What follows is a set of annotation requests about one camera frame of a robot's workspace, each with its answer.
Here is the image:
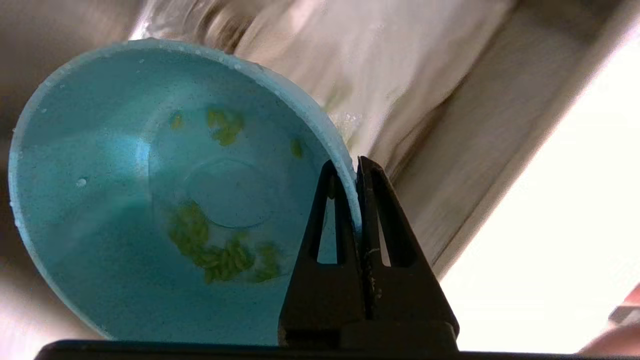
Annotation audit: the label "teal bowl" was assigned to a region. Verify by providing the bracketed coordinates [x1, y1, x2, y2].
[9, 39, 363, 347]

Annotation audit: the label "green rice grains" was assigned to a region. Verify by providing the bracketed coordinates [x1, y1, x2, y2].
[167, 107, 305, 285]

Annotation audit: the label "white cloth with green specks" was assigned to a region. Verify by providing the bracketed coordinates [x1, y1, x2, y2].
[130, 0, 516, 171]

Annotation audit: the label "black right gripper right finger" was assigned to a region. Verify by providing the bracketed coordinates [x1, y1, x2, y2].
[356, 156, 461, 351]

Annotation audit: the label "steel sink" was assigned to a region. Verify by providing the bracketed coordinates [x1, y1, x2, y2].
[0, 0, 640, 281]

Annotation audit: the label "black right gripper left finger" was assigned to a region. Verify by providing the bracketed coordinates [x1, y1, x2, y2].
[278, 159, 368, 350]

